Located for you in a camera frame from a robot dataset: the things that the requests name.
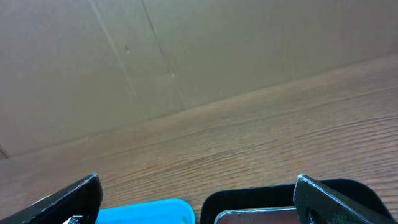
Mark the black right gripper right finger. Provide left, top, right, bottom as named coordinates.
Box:
left=294, top=174, right=396, bottom=224

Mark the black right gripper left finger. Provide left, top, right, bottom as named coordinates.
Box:
left=1, top=174, right=103, bottom=224

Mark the black tray with red water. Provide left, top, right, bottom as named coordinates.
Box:
left=200, top=179, right=394, bottom=224

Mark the blue plastic tray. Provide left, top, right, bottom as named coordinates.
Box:
left=95, top=198, right=196, bottom=224

